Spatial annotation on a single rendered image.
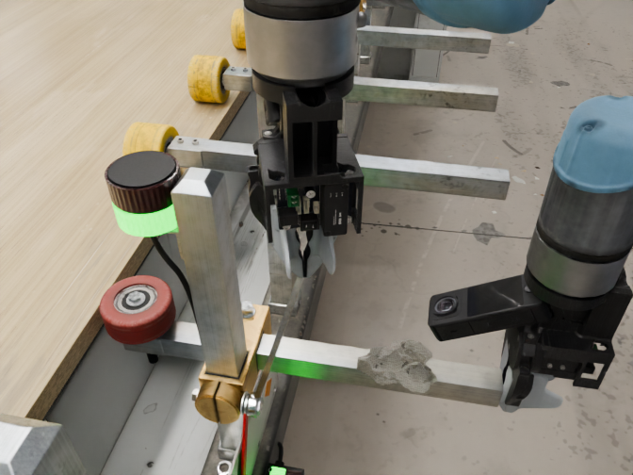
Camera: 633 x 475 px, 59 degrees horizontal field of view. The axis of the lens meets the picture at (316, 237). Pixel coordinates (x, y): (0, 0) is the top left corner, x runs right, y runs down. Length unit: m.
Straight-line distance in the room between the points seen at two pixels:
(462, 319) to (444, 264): 1.52
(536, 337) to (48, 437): 0.42
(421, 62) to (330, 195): 2.75
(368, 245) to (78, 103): 1.28
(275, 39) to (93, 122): 0.72
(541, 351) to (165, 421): 0.56
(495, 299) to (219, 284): 0.26
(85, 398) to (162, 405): 0.16
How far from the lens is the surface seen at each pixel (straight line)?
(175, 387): 0.94
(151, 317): 0.65
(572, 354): 0.58
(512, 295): 0.56
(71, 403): 0.77
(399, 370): 0.63
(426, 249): 2.12
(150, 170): 0.48
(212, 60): 1.03
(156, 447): 0.89
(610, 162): 0.44
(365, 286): 1.95
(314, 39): 0.36
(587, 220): 0.47
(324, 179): 0.39
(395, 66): 3.28
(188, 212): 0.47
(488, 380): 0.65
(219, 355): 0.60
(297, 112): 0.37
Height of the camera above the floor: 1.37
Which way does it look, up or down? 40 degrees down
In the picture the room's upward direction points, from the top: straight up
